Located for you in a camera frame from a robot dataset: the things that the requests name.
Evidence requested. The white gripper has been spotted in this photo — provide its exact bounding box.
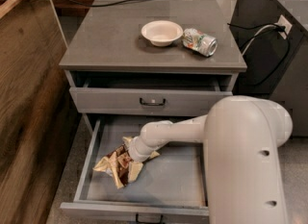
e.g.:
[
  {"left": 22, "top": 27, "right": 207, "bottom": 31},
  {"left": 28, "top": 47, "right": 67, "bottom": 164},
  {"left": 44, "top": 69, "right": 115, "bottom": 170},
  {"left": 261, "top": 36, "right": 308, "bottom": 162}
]
[{"left": 128, "top": 137, "right": 154, "bottom": 162}]

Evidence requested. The brown chip bag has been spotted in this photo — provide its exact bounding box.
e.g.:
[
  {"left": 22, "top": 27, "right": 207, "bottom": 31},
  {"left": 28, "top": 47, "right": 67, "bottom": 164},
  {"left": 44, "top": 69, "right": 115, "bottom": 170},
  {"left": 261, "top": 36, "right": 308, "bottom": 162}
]
[{"left": 92, "top": 136, "right": 161, "bottom": 190}]

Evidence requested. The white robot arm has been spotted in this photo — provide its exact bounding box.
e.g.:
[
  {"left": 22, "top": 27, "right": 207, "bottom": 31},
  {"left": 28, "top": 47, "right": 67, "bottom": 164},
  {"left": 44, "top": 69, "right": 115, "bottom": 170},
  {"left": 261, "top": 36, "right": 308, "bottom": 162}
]
[{"left": 129, "top": 96, "right": 293, "bottom": 224}]

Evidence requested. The grey open middle drawer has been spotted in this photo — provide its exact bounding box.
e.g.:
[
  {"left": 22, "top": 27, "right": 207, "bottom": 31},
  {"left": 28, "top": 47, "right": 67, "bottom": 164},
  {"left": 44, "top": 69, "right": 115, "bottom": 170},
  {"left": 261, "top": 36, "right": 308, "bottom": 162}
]
[{"left": 61, "top": 115, "right": 210, "bottom": 224}]

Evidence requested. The grey top drawer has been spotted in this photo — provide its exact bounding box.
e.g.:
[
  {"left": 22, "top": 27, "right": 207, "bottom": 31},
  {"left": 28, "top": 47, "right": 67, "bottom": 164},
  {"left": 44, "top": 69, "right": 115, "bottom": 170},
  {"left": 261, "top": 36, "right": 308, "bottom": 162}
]
[{"left": 69, "top": 84, "right": 232, "bottom": 116}]

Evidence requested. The grey drawer cabinet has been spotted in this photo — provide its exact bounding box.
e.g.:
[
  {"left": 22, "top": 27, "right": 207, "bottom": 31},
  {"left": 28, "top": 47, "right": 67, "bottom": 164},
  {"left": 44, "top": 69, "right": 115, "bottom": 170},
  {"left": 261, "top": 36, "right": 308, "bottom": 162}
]
[{"left": 60, "top": 0, "right": 246, "bottom": 128}]

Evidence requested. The wooden panel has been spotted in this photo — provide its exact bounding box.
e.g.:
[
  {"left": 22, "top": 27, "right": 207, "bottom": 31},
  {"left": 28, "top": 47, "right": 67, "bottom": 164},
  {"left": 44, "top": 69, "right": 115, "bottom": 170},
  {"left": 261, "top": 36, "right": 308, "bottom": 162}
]
[{"left": 0, "top": 0, "right": 78, "bottom": 224}]

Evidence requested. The white bowl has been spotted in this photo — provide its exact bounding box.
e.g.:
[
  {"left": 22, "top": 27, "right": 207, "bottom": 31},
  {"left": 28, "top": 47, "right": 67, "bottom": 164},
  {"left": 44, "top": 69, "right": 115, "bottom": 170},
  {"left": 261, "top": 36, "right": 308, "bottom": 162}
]
[{"left": 141, "top": 20, "right": 183, "bottom": 47}]

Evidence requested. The crushed soda can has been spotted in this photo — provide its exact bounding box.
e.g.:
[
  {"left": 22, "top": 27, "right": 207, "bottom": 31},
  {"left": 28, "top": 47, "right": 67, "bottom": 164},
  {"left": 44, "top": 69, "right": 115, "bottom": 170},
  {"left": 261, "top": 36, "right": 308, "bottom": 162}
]
[{"left": 182, "top": 28, "right": 218, "bottom": 57}]

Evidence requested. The black top drawer handle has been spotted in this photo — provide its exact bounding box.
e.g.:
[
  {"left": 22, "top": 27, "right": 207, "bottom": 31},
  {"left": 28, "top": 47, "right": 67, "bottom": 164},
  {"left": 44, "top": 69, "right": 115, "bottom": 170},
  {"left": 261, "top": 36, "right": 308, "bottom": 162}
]
[{"left": 139, "top": 98, "right": 166, "bottom": 107}]

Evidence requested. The black drawer handle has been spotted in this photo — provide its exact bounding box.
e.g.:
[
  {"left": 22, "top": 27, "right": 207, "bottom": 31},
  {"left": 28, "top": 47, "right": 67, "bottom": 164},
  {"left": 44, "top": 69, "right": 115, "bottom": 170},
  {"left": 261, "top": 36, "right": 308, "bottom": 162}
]
[
  {"left": 135, "top": 213, "right": 164, "bottom": 224},
  {"left": 139, "top": 98, "right": 166, "bottom": 107}
]

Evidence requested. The black middle drawer handle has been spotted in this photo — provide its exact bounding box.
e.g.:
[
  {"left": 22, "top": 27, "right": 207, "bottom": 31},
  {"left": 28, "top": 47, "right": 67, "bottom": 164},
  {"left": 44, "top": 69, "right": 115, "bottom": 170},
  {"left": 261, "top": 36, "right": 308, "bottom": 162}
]
[{"left": 135, "top": 213, "right": 164, "bottom": 224}]

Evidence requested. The white power cable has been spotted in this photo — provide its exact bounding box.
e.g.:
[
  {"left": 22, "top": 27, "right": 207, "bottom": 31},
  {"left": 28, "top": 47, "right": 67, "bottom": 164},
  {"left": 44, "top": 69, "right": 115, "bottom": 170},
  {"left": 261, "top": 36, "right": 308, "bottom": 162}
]
[{"left": 241, "top": 24, "right": 281, "bottom": 57}]

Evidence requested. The black power cable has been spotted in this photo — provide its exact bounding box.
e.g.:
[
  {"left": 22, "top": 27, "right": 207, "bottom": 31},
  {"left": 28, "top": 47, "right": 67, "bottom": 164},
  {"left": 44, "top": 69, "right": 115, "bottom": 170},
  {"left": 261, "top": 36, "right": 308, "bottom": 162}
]
[{"left": 226, "top": 22, "right": 292, "bottom": 87}]

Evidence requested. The white wall outlet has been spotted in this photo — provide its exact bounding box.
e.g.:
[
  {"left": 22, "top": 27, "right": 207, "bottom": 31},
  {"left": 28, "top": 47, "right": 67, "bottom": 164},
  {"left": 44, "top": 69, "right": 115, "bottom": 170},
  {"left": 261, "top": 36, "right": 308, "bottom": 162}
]
[{"left": 277, "top": 14, "right": 293, "bottom": 39}]

